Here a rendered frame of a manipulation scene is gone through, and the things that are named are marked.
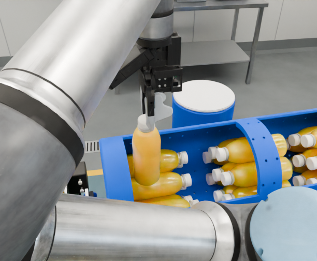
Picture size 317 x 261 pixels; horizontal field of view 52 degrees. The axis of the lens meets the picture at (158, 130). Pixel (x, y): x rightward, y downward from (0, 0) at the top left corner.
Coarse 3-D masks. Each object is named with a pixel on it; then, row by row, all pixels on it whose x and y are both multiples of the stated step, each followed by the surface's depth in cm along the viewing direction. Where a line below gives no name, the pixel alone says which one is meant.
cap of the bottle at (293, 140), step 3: (291, 135) 106; (294, 135) 105; (297, 135) 105; (288, 138) 108; (291, 138) 106; (294, 138) 104; (297, 138) 104; (291, 141) 106; (294, 141) 104; (297, 141) 104; (291, 144) 106; (294, 144) 105; (297, 144) 105
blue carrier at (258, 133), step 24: (240, 120) 96; (264, 120) 106; (288, 120) 111; (312, 120) 114; (120, 144) 85; (168, 144) 106; (192, 144) 108; (216, 144) 111; (264, 144) 87; (120, 168) 80; (192, 168) 111; (216, 168) 112; (264, 168) 86; (120, 192) 79; (192, 192) 108; (264, 192) 87
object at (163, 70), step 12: (180, 36) 63; (156, 48) 64; (168, 48) 63; (180, 48) 64; (156, 60) 64; (168, 60) 65; (180, 60) 65; (144, 72) 64; (156, 72) 64; (168, 72) 64; (180, 72) 65; (144, 84) 64; (156, 84) 66; (168, 84) 67; (180, 84) 67
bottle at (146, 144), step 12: (144, 132) 74; (156, 132) 76; (132, 144) 78; (144, 144) 75; (156, 144) 76; (144, 156) 77; (156, 156) 79; (144, 168) 80; (156, 168) 82; (144, 180) 83; (156, 180) 85
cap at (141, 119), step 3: (144, 114) 75; (138, 117) 74; (141, 117) 74; (144, 117) 74; (138, 120) 73; (141, 120) 73; (144, 120) 73; (138, 123) 73; (141, 123) 73; (144, 123) 72; (141, 126) 73; (144, 126) 73; (147, 126) 73; (144, 129) 73; (147, 129) 73
